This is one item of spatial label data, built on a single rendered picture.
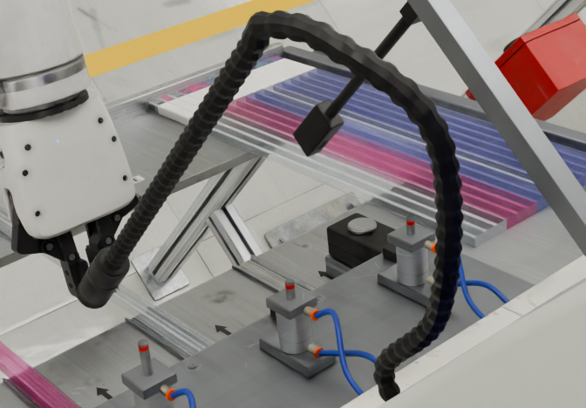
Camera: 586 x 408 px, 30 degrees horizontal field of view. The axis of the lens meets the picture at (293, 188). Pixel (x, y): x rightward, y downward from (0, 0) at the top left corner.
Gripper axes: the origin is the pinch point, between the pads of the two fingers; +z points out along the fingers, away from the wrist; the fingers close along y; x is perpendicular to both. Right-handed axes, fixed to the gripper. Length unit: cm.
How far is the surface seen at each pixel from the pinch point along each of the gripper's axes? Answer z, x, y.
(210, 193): 20, 60, 50
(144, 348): -6.3, -29.7, -11.2
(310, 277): 3.5, -13.0, 13.2
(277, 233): 42, 84, 77
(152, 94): -5.7, 29.5, 26.6
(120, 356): 3.1, -10.6, -4.2
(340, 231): -0.7, -16.1, 14.9
